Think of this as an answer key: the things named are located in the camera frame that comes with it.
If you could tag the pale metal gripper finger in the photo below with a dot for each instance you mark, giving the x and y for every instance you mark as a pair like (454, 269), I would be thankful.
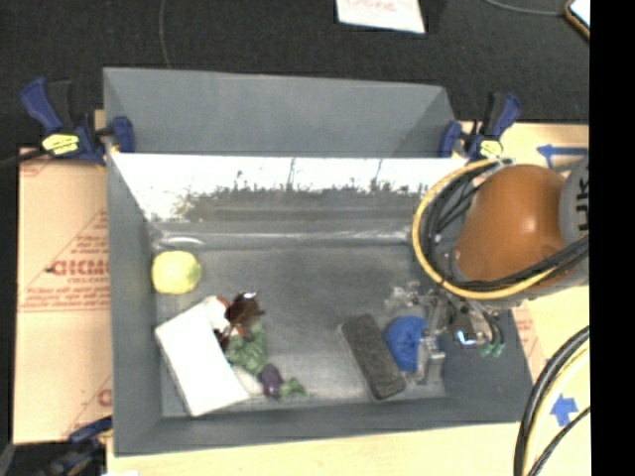
(407, 298)
(430, 362)

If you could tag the blue ball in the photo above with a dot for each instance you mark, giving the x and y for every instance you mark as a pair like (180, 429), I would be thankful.
(403, 342)

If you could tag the dark green flat block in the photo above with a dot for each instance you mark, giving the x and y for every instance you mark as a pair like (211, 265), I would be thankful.
(373, 357)

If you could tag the grey metal bin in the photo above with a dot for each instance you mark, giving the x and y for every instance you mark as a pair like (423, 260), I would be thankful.
(307, 285)

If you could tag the green and purple toy figure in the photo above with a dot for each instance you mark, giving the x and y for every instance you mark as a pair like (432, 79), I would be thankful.
(250, 350)

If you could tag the white box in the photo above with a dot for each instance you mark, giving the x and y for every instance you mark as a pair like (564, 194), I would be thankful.
(198, 360)

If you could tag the yellow ball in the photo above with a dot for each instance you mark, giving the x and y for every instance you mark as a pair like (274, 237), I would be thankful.
(176, 272)

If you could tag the brown cardboard board, red print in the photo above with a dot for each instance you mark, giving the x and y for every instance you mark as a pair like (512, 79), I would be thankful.
(59, 345)

